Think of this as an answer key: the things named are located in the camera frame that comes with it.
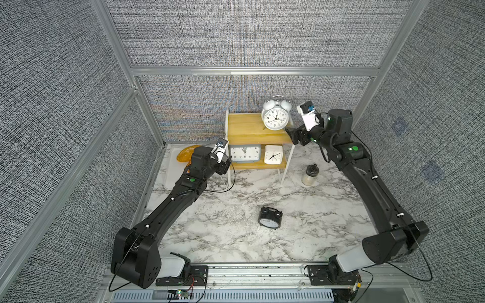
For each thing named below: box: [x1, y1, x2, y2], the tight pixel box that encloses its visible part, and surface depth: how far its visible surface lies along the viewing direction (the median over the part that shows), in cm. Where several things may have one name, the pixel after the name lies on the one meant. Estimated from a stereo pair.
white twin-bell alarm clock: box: [261, 94, 293, 132], surface depth 76 cm
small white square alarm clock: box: [263, 144, 284, 165], surface depth 89 cm
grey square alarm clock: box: [228, 143, 262, 164], surface depth 89 cm
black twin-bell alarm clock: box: [257, 206, 283, 230], surface depth 82 cm
